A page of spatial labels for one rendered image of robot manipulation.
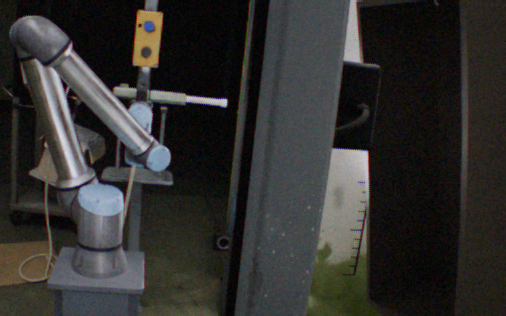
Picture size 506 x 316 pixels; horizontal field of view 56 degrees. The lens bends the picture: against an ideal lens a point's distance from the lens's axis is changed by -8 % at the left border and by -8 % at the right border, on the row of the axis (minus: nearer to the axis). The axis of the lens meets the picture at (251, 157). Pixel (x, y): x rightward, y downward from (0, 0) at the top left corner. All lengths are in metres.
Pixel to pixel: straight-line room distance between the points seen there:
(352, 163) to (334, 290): 0.68
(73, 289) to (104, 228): 0.22
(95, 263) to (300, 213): 1.36
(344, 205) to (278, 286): 2.18
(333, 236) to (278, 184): 2.24
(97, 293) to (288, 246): 1.33
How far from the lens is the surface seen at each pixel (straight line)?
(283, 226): 0.37
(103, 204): 1.64
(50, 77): 1.70
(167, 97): 2.16
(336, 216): 2.56
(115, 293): 1.67
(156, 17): 2.43
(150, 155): 1.72
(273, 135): 0.36
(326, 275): 2.67
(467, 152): 1.43
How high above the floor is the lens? 1.38
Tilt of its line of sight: 11 degrees down
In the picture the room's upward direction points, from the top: 6 degrees clockwise
